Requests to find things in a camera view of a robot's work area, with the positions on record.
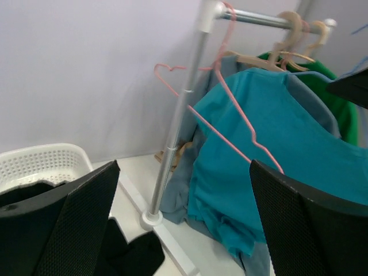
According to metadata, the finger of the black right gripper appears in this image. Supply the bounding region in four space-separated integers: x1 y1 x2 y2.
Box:
326 69 368 109

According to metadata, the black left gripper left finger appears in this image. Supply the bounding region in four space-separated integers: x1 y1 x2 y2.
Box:
1 161 120 275

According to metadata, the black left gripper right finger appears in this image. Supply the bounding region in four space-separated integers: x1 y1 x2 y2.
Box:
250 160 367 275

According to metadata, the black t shirt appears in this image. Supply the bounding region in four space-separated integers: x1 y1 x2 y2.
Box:
1 182 164 275

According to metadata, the teal t shirt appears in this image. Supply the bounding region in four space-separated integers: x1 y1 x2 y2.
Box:
187 68 367 256

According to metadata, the light blue wire hanger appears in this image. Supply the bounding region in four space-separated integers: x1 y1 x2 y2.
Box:
281 14 367 78

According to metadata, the green t shirt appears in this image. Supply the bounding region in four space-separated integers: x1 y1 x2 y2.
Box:
257 51 359 147

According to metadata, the grey blue t shirt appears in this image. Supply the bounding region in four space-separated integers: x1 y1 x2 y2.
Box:
159 54 342 273

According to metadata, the beige t shirt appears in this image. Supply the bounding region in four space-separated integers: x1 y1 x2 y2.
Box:
154 141 193 172

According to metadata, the white perforated plastic basket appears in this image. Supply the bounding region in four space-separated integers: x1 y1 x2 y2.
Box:
1 143 93 193

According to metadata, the silver white clothes rack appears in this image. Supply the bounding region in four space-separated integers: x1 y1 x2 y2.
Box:
117 0 338 276

